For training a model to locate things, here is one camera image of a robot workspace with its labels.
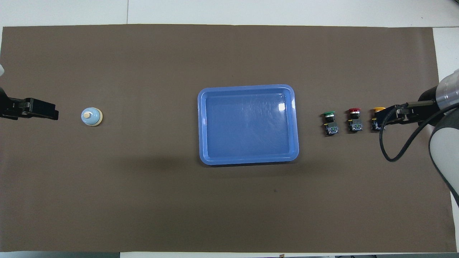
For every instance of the yellow mushroom push button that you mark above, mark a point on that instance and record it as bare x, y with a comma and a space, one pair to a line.
378, 109

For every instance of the red mushroom push button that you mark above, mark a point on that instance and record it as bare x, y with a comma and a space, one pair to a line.
355, 120

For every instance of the green mushroom push button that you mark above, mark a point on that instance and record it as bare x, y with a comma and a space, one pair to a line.
330, 123

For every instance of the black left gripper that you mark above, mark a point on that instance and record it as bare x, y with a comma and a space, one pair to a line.
16, 109

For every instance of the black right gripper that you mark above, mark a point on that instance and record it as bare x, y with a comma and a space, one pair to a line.
407, 114

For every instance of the brown table mat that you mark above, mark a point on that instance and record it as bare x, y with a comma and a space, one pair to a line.
143, 200

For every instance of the light blue call bell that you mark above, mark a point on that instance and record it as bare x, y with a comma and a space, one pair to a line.
91, 117

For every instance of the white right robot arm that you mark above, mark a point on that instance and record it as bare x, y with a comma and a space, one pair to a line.
444, 143

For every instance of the blue plastic tray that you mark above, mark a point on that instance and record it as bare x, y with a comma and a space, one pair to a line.
247, 125

